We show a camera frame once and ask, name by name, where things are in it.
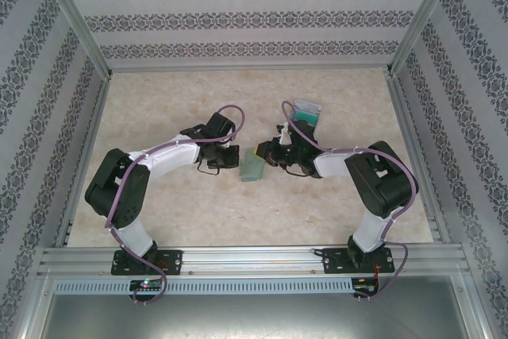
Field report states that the grey green card holder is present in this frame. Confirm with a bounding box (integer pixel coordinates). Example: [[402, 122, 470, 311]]
[[239, 148, 266, 183]]

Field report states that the grey sheet metal panel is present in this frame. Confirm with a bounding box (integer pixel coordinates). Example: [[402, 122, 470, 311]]
[[39, 275, 477, 339]]

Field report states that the thin black right gripper cable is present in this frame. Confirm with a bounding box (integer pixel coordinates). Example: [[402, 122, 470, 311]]
[[283, 164, 314, 178]]

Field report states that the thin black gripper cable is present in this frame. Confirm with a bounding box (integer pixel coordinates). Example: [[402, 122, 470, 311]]
[[196, 158, 224, 177], [283, 164, 314, 178]]

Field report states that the thin black left gripper cable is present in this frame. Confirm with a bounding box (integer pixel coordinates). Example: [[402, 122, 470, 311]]
[[196, 158, 224, 177]]

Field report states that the aluminium mounting rail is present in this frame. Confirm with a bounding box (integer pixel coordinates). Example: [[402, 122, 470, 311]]
[[37, 246, 465, 276]]

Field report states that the aluminium side rail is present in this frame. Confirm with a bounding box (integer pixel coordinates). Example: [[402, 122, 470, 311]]
[[387, 72, 452, 245], [54, 75, 114, 248]]

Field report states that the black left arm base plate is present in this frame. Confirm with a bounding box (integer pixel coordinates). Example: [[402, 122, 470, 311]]
[[112, 249, 183, 276]]

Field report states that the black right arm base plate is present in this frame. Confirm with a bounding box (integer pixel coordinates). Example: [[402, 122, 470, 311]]
[[321, 247, 394, 275]]

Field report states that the slotted grey cable duct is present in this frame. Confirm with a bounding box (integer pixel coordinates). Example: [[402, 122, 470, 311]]
[[53, 278, 354, 295]]

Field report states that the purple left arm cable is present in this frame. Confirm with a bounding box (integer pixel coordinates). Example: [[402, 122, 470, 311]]
[[103, 104, 246, 305]]

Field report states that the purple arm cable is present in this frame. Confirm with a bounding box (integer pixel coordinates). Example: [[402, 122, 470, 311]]
[[280, 100, 420, 302], [103, 104, 246, 305]]

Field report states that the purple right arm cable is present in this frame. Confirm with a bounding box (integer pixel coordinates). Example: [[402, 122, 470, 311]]
[[280, 100, 420, 302]]

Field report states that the aluminium frame post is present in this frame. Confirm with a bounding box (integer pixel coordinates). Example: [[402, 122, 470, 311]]
[[385, 0, 466, 77], [33, 0, 114, 80]]

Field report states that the aluminium frame strut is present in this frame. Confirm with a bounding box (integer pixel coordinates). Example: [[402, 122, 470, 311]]
[[15, 271, 55, 339], [460, 271, 495, 339]]

